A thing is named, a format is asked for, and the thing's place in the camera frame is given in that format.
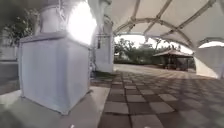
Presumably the grey concrete plinth slab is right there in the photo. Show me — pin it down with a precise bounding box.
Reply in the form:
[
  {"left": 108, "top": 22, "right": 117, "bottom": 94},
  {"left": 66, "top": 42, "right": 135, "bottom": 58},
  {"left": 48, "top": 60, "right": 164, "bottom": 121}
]
[{"left": 0, "top": 85, "right": 111, "bottom": 128}]

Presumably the leafy tree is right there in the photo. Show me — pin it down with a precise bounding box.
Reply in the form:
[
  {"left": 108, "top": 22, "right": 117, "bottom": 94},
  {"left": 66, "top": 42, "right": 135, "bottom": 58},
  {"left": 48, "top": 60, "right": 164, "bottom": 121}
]
[{"left": 0, "top": 0, "right": 42, "bottom": 48}]

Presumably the dark roofed pavilion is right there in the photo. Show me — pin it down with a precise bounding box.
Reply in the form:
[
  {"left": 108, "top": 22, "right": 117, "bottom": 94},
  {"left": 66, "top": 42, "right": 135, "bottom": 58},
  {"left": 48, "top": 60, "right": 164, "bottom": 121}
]
[{"left": 153, "top": 48, "right": 195, "bottom": 72}]

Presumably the row of trees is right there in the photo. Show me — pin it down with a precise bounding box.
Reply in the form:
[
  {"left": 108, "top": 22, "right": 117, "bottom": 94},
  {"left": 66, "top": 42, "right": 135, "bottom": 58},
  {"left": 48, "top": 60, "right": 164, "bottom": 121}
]
[{"left": 113, "top": 37, "right": 196, "bottom": 66}]

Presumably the checkered brown tile pavement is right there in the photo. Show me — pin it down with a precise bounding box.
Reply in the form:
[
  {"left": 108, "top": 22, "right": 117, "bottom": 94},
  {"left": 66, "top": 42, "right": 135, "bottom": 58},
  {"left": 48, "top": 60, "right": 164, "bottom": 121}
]
[{"left": 90, "top": 63, "right": 224, "bottom": 128}]

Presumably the white tent canopy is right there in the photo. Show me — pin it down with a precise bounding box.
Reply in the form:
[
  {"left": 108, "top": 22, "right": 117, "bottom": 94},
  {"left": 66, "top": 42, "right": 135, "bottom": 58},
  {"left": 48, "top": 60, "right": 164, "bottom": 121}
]
[{"left": 87, "top": 0, "right": 224, "bottom": 80}]

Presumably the large white pillar base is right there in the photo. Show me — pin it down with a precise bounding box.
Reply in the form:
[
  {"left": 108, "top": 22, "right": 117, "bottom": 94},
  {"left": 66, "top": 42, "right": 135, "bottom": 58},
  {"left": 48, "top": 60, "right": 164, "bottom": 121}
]
[{"left": 17, "top": 0, "right": 92, "bottom": 116}]

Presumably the low wall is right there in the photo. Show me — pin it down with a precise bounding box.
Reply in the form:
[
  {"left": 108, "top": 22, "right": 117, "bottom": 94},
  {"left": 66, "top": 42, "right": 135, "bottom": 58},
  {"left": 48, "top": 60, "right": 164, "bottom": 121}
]
[{"left": 0, "top": 44, "right": 20, "bottom": 82}]

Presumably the white concrete pillar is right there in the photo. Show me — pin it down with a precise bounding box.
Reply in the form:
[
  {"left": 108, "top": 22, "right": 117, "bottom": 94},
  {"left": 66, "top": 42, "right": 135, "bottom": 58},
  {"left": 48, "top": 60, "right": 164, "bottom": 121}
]
[{"left": 87, "top": 0, "right": 116, "bottom": 74}]

